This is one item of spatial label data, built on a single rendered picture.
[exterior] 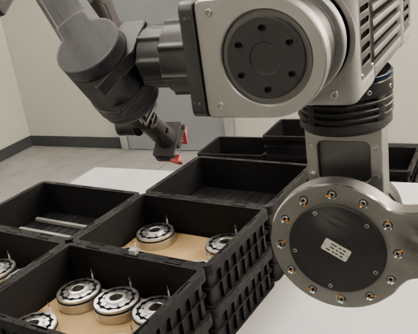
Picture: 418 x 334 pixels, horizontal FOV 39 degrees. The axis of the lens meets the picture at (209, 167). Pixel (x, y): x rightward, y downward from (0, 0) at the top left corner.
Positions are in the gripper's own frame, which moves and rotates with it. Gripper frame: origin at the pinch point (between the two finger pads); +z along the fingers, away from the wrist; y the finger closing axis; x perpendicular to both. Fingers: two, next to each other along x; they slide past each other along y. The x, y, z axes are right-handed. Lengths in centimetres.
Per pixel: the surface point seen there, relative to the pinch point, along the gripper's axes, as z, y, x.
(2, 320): -42, 55, -5
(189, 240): 3.4, 24.1, 6.4
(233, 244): -14.2, 28.6, 27.6
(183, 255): -2.1, 29.6, 8.7
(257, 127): 246, -130, -91
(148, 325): -37, 51, 25
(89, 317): -23, 50, 1
